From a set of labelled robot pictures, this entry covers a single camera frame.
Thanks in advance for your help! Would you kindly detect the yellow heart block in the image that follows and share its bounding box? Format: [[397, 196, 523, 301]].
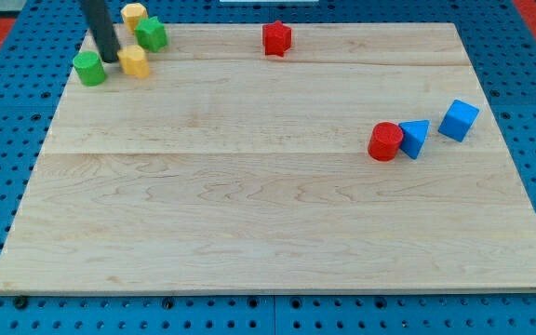
[[117, 45, 151, 78]]

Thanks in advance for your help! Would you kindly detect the red star block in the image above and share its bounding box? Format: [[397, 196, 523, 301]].
[[262, 20, 292, 57]]

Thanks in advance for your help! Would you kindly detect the green star block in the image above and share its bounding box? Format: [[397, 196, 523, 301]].
[[135, 17, 169, 52]]

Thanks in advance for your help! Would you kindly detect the light wooden board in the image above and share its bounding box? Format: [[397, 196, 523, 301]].
[[0, 23, 536, 296]]

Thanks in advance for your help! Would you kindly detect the red cylinder block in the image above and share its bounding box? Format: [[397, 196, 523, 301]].
[[367, 122, 404, 162]]

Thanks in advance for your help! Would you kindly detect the blue triangle block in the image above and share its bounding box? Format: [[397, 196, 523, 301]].
[[398, 120, 430, 159]]

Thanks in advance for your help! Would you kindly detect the blue cube block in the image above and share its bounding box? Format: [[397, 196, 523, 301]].
[[437, 100, 479, 142]]

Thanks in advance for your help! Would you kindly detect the yellow hexagon block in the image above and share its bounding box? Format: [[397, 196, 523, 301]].
[[120, 3, 148, 34]]

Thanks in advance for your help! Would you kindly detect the green cylinder block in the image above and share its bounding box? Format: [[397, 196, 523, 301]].
[[73, 51, 106, 87]]

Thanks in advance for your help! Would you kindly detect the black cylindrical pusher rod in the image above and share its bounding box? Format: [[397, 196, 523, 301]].
[[79, 0, 120, 63]]

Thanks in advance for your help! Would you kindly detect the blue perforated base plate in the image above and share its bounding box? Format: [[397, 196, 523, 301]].
[[0, 1, 536, 334]]

